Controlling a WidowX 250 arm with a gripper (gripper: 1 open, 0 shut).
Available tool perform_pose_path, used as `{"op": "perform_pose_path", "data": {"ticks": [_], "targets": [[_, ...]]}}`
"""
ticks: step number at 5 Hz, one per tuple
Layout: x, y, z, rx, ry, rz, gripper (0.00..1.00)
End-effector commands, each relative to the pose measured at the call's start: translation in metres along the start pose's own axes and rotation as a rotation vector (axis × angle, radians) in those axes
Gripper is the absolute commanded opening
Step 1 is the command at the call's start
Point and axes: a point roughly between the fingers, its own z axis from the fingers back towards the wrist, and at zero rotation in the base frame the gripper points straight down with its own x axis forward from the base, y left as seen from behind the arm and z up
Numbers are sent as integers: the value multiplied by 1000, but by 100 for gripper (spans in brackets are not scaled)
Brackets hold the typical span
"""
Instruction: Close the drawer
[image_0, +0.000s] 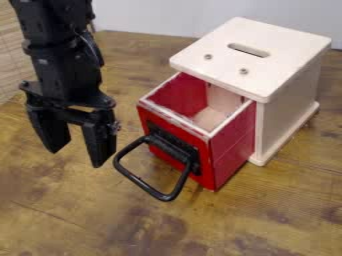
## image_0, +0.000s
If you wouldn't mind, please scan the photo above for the red wooden drawer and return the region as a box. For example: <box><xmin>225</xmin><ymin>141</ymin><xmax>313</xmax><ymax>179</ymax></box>
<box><xmin>137</xmin><ymin>73</ymin><xmax>256</xmax><ymax>191</ymax></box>

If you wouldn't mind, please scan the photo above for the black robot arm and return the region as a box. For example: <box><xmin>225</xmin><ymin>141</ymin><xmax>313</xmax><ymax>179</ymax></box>
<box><xmin>9</xmin><ymin>0</ymin><xmax>118</xmax><ymax>167</ymax></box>

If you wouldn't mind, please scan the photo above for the white wooden drawer cabinet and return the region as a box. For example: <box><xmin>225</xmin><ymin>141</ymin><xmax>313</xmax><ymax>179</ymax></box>
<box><xmin>169</xmin><ymin>17</ymin><xmax>331</xmax><ymax>166</ymax></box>

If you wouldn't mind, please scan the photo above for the black metal drawer handle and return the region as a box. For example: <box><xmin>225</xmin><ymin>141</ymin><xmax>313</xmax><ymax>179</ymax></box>
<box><xmin>112</xmin><ymin>121</ymin><xmax>203</xmax><ymax>203</ymax></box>

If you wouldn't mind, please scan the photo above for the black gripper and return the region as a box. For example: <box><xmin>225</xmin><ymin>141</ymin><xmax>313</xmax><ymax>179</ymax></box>
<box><xmin>20</xmin><ymin>31</ymin><xmax>118</xmax><ymax>168</ymax></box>

